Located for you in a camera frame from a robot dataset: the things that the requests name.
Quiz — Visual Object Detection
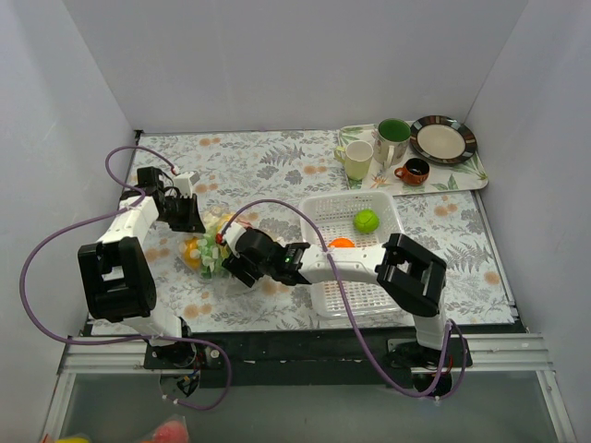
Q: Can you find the clear zip top bag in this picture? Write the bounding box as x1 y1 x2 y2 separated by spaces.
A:
177 207 261 295

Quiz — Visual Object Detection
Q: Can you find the fake yellow lemon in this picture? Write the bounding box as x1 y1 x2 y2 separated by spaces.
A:
179 237 201 270

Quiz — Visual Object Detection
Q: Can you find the fake orange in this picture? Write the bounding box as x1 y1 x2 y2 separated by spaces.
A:
328 237 356 248

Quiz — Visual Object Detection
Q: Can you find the fake green cabbage ball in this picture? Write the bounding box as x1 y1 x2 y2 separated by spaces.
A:
353 210 380 233

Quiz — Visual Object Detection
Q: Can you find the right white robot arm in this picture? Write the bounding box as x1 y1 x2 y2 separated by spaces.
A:
216 223 452 367

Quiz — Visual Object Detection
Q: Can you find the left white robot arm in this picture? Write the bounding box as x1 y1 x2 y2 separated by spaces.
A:
78 167 205 369

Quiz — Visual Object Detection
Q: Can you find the fake green lettuce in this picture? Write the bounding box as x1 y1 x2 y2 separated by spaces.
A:
199 233 229 280

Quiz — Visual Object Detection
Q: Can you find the fake yellow banana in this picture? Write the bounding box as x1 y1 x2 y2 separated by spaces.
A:
214 213 233 233

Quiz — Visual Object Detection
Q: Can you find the bag of fake food foreground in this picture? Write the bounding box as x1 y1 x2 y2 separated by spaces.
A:
40 414 191 442

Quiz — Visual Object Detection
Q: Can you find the white plastic basket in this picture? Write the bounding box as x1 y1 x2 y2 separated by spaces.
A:
299 189 404 318

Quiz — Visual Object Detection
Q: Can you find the floral tablecloth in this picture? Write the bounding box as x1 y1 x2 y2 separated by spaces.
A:
120 130 518 331

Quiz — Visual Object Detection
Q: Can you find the pale yellow mug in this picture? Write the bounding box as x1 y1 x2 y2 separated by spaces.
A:
333 140 373 181

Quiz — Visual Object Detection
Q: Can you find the floral serving tray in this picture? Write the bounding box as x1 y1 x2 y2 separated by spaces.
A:
338 120 489 196

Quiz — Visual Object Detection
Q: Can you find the small orange brown cup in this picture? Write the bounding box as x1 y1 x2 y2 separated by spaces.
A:
394 158 430 186

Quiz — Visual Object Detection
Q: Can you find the green interior floral mug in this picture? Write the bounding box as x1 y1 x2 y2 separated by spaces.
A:
373 118 411 169

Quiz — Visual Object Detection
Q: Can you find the brown rimmed ceramic plate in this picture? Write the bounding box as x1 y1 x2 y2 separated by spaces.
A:
409 115 477 165

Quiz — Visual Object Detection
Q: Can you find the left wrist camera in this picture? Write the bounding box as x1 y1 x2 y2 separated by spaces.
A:
173 171 199 198

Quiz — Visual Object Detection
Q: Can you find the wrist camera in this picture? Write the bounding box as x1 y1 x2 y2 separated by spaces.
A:
173 171 199 198
215 221 247 254

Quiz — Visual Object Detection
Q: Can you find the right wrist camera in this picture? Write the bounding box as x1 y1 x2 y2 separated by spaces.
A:
215 221 247 254

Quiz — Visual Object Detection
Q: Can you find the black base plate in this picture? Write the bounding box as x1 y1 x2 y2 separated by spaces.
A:
142 329 453 391

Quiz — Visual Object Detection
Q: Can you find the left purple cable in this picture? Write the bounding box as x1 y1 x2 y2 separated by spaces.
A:
20 146 233 412

